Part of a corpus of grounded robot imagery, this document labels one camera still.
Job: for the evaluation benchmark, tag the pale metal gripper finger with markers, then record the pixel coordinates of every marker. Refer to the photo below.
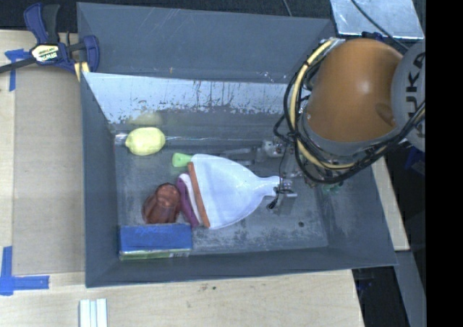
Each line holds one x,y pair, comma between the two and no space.
249,156
287,200

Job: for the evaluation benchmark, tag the white cloth cone orange rim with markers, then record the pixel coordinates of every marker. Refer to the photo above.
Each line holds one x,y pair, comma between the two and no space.
228,188

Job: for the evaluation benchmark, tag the light green toy piece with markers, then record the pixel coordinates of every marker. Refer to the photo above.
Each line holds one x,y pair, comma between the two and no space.
179,160

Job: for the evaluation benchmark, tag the purple and white toy slice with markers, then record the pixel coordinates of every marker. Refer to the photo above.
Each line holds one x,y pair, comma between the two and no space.
186,195

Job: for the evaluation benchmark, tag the yellow toy lemon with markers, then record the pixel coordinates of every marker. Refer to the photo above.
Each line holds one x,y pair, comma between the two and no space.
144,141

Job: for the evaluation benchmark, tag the grey metal bin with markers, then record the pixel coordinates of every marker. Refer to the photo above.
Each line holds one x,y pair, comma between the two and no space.
202,47

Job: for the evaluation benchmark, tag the blue and green sponge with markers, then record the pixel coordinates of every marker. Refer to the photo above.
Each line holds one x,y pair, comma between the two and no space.
155,238

